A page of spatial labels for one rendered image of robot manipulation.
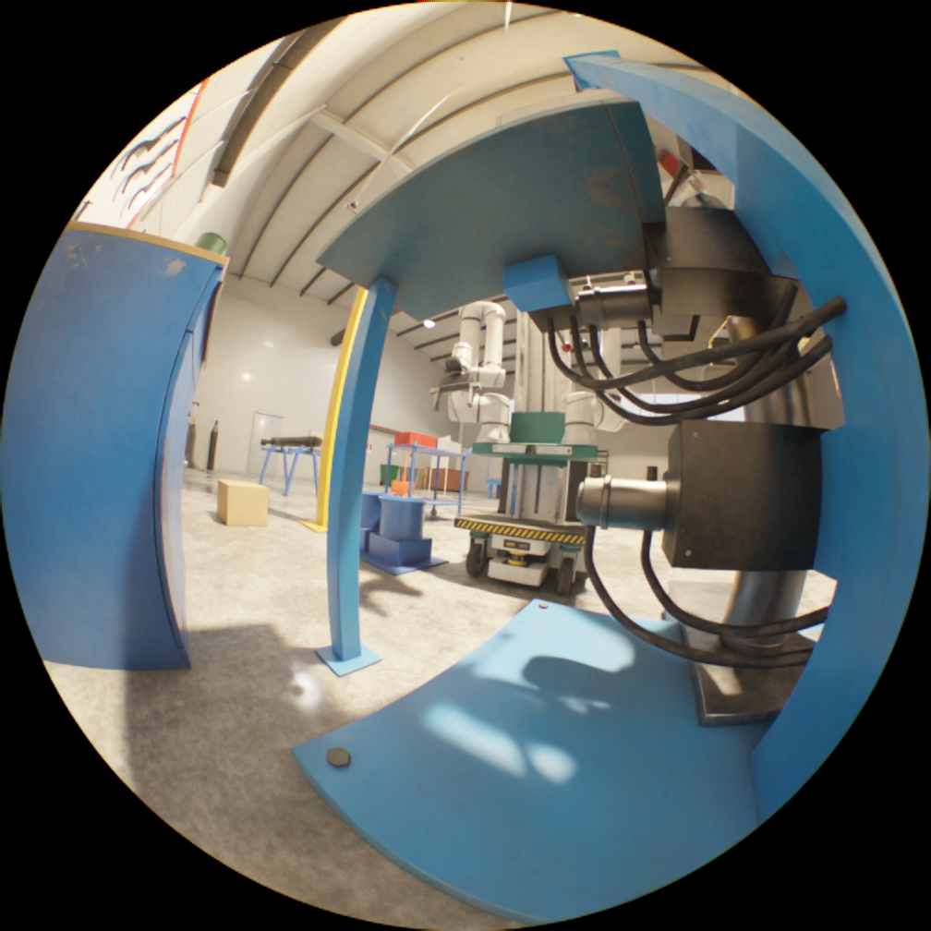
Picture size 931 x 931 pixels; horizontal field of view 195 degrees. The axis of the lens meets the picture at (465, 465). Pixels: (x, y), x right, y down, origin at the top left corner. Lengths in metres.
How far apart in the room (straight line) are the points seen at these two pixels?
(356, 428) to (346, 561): 0.30
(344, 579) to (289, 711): 0.34
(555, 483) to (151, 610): 1.68
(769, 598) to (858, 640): 0.38
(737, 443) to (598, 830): 0.51
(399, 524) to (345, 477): 0.93
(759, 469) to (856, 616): 0.24
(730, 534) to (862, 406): 0.25
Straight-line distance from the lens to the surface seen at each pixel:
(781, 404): 0.74
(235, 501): 2.22
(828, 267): 0.49
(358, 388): 0.64
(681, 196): 1.30
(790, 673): 0.79
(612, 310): 0.70
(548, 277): 0.63
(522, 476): 1.57
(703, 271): 0.57
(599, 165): 0.57
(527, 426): 1.56
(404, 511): 1.50
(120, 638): 0.81
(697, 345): 0.86
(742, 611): 0.77
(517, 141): 0.54
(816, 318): 0.44
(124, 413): 0.68
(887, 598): 0.40
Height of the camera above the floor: 0.50
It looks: 4 degrees up
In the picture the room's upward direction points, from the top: 5 degrees clockwise
